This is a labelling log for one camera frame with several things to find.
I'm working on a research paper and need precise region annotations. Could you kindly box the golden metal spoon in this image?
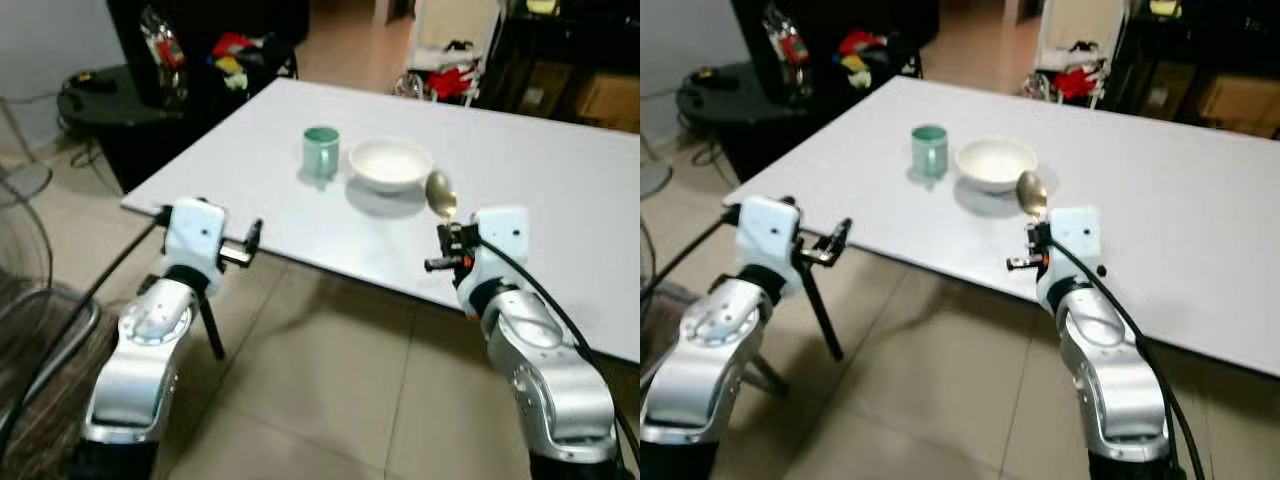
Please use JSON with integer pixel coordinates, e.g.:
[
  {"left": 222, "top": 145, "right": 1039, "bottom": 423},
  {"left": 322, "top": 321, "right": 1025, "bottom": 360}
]
[
  {"left": 424, "top": 169, "right": 461, "bottom": 227},
  {"left": 1014, "top": 169, "right": 1051, "bottom": 227}
]

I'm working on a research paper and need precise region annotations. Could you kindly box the black metal table leg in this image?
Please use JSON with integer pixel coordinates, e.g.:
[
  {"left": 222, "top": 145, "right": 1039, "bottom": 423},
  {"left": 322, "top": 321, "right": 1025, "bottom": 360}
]
[
  {"left": 803, "top": 265, "right": 845, "bottom": 362},
  {"left": 198, "top": 293, "right": 227, "bottom": 362}
]

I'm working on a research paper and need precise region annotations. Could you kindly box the white bowl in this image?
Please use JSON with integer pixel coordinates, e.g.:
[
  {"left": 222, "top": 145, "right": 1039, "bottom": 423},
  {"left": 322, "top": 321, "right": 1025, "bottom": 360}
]
[
  {"left": 347, "top": 137, "right": 436, "bottom": 195},
  {"left": 954, "top": 136, "right": 1040, "bottom": 195}
]

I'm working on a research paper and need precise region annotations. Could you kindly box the green mug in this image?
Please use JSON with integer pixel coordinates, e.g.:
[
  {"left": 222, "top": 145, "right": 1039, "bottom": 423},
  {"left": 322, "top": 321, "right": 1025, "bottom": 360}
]
[
  {"left": 302, "top": 125, "right": 342, "bottom": 185},
  {"left": 909, "top": 123, "right": 950, "bottom": 182}
]

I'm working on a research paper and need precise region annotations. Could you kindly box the red cloth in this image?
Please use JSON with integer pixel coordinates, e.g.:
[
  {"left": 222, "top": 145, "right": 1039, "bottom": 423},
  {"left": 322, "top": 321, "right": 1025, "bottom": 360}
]
[
  {"left": 1050, "top": 64, "right": 1103, "bottom": 103},
  {"left": 424, "top": 64, "right": 483, "bottom": 103}
]

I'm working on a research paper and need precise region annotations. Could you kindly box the black round side table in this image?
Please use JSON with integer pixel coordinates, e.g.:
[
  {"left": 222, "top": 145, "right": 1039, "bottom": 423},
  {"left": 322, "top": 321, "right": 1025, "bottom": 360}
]
[
  {"left": 57, "top": 45, "right": 301, "bottom": 193},
  {"left": 674, "top": 58, "right": 803, "bottom": 183}
]

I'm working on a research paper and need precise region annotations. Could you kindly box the brown wicker chair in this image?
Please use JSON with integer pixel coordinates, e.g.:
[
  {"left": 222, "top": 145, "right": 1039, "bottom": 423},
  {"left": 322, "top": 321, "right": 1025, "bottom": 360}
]
[
  {"left": 0, "top": 270, "right": 103, "bottom": 473},
  {"left": 640, "top": 280, "right": 693, "bottom": 386}
]

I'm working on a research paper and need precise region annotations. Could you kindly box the red toy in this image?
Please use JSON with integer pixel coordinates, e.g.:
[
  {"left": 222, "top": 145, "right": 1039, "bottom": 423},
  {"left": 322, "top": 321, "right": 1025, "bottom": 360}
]
[
  {"left": 838, "top": 29, "right": 893, "bottom": 58},
  {"left": 210, "top": 32, "right": 273, "bottom": 62}
]

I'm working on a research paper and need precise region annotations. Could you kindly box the dark package with red label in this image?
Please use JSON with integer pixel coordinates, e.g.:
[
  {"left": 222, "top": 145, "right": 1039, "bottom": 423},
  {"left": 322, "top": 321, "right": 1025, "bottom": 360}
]
[
  {"left": 138, "top": 4, "right": 190, "bottom": 103},
  {"left": 763, "top": 2, "right": 813, "bottom": 99}
]

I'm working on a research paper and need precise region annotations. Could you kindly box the white chair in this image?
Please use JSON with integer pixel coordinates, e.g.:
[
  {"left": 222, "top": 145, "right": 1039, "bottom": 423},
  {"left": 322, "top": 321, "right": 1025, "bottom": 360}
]
[
  {"left": 1022, "top": 0, "right": 1128, "bottom": 109},
  {"left": 398, "top": 0, "right": 504, "bottom": 107}
]

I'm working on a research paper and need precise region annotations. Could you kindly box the brown cardboard box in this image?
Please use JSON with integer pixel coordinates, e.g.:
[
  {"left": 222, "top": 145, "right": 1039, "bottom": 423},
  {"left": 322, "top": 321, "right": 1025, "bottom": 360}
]
[
  {"left": 1198, "top": 74, "right": 1280, "bottom": 133},
  {"left": 574, "top": 73, "right": 641, "bottom": 128}
]

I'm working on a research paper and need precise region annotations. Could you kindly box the black cabinet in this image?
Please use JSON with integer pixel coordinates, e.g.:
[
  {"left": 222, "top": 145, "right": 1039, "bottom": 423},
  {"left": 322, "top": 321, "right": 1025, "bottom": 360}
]
[
  {"left": 104, "top": 0, "right": 312, "bottom": 107},
  {"left": 729, "top": 0, "right": 942, "bottom": 101}
]

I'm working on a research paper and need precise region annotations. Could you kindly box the black shelf unit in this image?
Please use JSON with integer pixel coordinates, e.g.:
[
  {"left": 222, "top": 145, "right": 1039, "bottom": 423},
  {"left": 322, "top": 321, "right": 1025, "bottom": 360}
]
[
  {"left": 478, "top": 0, "right": 641, "bottom": 133},
  {"left": 1104, "top": 0, "right": 1280, "bottom": 137}
]

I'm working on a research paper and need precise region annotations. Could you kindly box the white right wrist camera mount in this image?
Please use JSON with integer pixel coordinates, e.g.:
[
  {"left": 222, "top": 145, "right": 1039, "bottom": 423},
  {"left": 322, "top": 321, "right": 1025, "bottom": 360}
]
[
  {"left": 1035, "top": 207, "right": 1102, "bottom": 311},
  {"left": 458, "top": 207, "right": 530, "bottom": 313}
]

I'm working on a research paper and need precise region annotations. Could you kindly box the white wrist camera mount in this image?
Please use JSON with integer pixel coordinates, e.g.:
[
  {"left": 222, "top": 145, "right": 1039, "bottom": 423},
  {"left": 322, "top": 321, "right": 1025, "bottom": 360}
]
[
  {"left": 1035, "top": 207, "right": 1102, "bottom": 311},
  {"left": 735, "top": 195, "right": 801, "bottom": 299},
  {"left": 163, "top": 199, "right": 225, "bottom": 293},
  {"left": 458, "top": 207, "right": 530, "bottom": 313}
]

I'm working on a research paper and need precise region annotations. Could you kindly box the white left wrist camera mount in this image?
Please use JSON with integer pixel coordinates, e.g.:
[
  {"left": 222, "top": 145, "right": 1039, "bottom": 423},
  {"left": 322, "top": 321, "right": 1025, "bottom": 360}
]
[
  {"left": 163, "top": 199, "right": 225, "bottom": 293},
  {"left": 735, "top": 195, "right": 801, "bottom": 299}
]

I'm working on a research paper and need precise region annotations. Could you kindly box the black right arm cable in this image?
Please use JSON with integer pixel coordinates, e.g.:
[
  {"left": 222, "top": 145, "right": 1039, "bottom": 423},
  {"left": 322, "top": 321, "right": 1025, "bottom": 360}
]
[
  {"left": 1044, "top": 238, "right": 1208, "bottom": 480},
  {"left": 477, "top": 238, "right": 641, "bottom": 473}
]

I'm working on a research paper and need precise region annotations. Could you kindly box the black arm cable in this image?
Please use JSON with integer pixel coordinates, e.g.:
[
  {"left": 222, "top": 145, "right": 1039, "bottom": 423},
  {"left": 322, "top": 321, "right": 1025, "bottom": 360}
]
[
  {"left": 0, "top": 218, "right": 168, "bottom": 453},
  {"left": 477, "top": 238, "right": 641, "bottom": 473},
  {"left": 640, "top": 222, "right": 738, "bottom": 308},
  {"left": 1044, "top": 238, "right": 1208, "bottom": 480}
]

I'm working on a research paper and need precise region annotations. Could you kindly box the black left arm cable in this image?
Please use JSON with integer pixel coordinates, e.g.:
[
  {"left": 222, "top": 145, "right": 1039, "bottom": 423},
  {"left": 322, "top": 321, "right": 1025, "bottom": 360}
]
[
  {"left": 640, "top": 222, "right": 738, "bottom": 308},
  {"left": 0, "top": 218, "right": 168, "bottom": 453}
]

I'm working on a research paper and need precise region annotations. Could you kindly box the grey pedestal fan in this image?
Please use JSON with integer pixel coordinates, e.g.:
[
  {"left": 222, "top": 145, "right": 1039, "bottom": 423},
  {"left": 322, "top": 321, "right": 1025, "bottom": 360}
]
[
  {"left": 0, "top": 96, "right": 54, "bottom": 201},
  {"left": 640, "top": 158, "right": 674, "bottom": 198}
]

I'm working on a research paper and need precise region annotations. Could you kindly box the floor fan with wire grille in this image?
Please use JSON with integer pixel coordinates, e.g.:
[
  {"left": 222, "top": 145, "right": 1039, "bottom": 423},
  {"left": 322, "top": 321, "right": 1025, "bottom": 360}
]
[{"left": 0, "top": 195, "right": 55, "bottom": 306}]

